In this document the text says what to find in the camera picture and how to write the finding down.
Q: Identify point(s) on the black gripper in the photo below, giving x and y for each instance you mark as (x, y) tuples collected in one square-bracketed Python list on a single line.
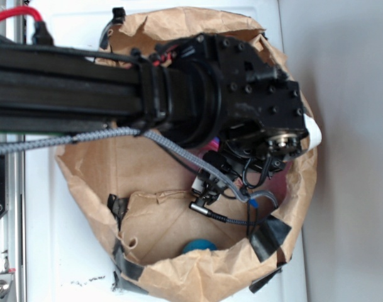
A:
[(264, 113)]

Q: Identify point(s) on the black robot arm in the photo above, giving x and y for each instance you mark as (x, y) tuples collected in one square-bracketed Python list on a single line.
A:
[(191, 90)]

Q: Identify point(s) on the blue round ball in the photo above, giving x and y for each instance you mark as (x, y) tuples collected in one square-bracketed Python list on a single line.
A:
[(199, 244)]

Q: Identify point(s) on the brown paper bag bin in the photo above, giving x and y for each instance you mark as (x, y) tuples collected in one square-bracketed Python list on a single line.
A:
[(135, 191)]

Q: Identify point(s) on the aluminium frame rail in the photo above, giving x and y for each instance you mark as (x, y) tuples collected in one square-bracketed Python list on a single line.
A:
[(12, 228)]

